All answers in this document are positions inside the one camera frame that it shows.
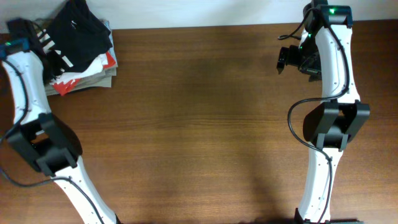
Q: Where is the dark green t-shirt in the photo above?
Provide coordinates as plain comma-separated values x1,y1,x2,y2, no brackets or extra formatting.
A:
37,0,113,82

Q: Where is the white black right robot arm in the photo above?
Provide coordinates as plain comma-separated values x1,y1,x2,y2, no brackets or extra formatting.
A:
276,0,370,223

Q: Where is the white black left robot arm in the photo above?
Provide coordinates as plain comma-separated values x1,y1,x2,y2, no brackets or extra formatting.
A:
1,38,120,223

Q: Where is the blue denim folded garment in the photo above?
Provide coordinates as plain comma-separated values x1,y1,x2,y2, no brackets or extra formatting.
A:
103,20,118,69

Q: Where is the olive grey folded garment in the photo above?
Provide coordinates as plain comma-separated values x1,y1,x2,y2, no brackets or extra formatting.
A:
34,17,118,95

